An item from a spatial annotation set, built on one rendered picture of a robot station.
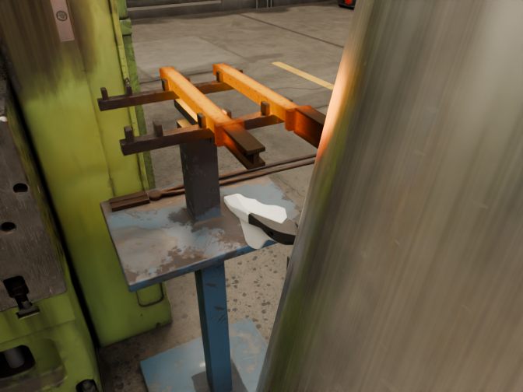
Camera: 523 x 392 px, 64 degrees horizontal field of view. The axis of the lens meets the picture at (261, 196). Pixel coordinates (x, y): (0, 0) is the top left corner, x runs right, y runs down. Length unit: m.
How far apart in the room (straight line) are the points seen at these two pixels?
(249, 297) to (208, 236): 0.82
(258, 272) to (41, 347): 0.85
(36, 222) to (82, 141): 0.25
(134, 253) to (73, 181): 0.39
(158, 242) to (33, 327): 0.45
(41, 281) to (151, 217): 0.31
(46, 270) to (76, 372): 0.38
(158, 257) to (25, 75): 0.51
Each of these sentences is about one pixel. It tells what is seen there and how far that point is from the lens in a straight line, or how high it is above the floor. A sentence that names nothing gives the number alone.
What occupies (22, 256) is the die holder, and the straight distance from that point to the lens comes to 1.05.
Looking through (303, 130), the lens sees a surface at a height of 0.92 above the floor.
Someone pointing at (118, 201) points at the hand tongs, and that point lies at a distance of 0.99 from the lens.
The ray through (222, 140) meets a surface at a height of 0.93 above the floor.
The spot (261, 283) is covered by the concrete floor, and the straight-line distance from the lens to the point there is 1.71.
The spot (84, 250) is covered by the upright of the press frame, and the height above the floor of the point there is 0.43.
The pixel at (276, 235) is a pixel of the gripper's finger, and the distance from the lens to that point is 0.43.
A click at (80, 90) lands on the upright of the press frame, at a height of 0.88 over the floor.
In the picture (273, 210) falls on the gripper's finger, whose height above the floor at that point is 0.94.
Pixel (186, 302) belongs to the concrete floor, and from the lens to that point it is 1.66.
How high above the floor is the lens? 1.21
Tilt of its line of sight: 33 degrees down
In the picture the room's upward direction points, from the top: straight up
